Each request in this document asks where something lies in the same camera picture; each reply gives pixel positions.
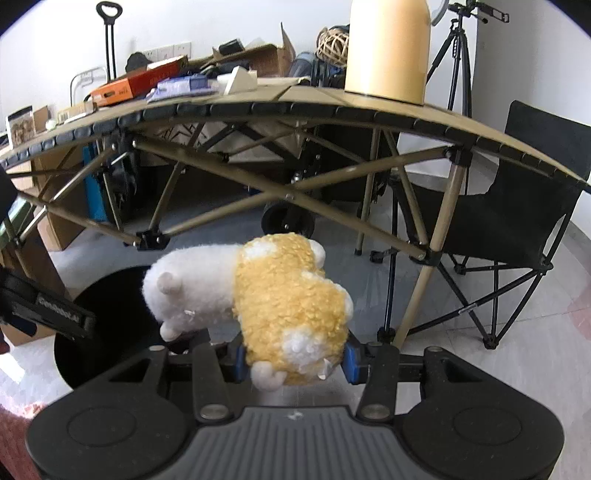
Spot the olive folding camping table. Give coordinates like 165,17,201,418
0,78,591,349

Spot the person's left forearm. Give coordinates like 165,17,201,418
0,401,51,480

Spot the white metal frame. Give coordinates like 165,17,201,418
70,68,112,100

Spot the black folding chair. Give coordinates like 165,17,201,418
369,99,583,350

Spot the cardboard box green liner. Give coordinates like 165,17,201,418
0,194,75,347

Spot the clear photo box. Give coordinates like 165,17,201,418
6,106,36,149

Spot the open brown cardboard box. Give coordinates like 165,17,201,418
198,22,297,80

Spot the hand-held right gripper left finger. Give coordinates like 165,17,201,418
108,342,246,423

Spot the wicker ball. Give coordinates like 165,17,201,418
317,26,352,68

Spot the grey blue water bottle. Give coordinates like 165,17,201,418
288,52,319,78

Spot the orange cardboard box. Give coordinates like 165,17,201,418
90,55,190,108

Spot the black tripod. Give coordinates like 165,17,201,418
426,0,511,118

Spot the yellow thermos jug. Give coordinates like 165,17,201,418
344,0,432,104

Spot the beige small carton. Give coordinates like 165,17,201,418
58,102,100,124

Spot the yellow and white plush toy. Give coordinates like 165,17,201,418
141,233,355,393

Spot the black trolley handle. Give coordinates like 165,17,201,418
96,1,124,84

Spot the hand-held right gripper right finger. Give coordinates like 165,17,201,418
344,342,483,422

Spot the black trash bin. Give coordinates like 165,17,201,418
53,264,241,393

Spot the white paper box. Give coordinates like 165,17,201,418
217,66,259,95

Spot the black phone holder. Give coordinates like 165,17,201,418
449,0,511,24

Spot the blue plastic crate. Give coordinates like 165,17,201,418
83,138,116,227

